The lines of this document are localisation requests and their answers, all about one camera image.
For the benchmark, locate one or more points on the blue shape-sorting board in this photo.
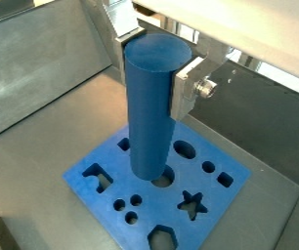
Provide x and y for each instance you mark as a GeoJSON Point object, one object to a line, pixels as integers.
{"type": "Point", "coordinates": [138, 209]}

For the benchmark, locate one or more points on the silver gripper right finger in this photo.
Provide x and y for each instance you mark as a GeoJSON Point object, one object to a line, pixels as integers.
{"type": "Point", "coordinates": [191, 81]}

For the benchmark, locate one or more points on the blue cylinder peg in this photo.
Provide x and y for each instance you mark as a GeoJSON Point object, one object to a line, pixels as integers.
{"type": "Point", "coordinates": [154, 57]}

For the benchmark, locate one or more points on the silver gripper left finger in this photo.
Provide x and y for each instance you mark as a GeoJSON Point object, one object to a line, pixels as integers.
{"type": "Point", "coordinates": [122, 17]}

